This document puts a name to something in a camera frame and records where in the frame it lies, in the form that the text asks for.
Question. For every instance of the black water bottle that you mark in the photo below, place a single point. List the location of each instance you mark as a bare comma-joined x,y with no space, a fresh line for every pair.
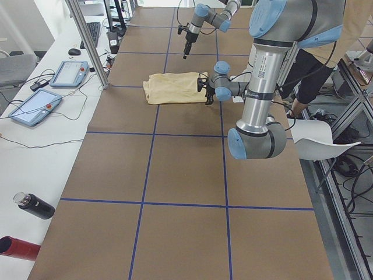
34,205

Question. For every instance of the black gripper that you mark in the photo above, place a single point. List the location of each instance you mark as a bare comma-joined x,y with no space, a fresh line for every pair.
208,88
189,37

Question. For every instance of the near blue teach pendant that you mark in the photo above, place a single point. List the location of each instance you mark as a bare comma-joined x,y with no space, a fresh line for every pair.
36,107

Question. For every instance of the far blue teach pendant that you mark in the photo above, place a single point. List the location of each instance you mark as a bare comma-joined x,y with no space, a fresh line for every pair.
70,74

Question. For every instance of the person in beige shirt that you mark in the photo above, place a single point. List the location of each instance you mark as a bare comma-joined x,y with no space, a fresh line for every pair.
312,66

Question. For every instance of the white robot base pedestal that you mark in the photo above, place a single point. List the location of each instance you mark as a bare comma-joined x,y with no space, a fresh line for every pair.
244,77

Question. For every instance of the black computer mouse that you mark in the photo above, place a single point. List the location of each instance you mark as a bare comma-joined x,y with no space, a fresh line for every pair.
74,52

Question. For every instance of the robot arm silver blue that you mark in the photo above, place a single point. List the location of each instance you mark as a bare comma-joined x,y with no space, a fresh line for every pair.
275,26
204,13

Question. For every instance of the blue teach pendant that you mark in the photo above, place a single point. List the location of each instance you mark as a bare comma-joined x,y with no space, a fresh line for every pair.
70,74
36,107

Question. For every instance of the white plastic chair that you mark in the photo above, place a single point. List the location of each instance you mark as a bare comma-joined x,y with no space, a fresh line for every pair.
313,140

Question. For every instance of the aluminium frame post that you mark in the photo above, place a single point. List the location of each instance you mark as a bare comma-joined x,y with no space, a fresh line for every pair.
82,27

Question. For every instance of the red water bottle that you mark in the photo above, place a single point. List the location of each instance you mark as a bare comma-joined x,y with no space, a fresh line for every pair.
16,248

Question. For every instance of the cream long-sleeve graphic t-shirt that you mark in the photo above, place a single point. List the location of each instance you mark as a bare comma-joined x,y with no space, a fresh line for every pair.
165,88

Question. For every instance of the black keyboard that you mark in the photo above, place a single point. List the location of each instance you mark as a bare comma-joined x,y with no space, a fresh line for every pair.
94,29

